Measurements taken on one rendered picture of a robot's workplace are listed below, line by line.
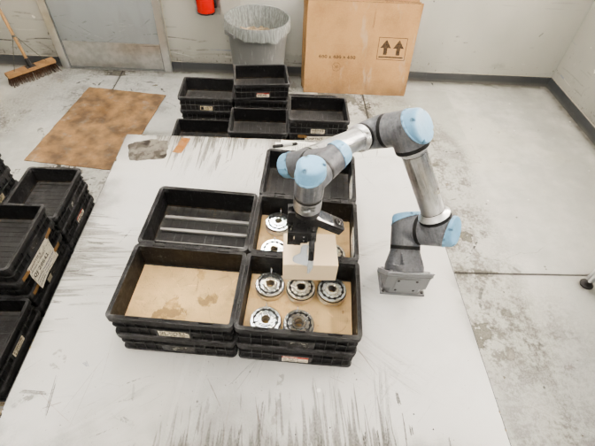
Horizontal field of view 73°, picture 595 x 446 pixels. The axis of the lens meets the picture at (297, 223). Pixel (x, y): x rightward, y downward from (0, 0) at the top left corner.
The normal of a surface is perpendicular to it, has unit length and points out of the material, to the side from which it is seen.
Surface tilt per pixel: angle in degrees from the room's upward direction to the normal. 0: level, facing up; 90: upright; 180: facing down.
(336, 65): 75
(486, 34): 90
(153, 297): 0
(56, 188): 0
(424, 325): 0
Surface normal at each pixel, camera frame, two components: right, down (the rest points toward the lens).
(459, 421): 0.05, -0.67
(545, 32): 0.01, 0.74
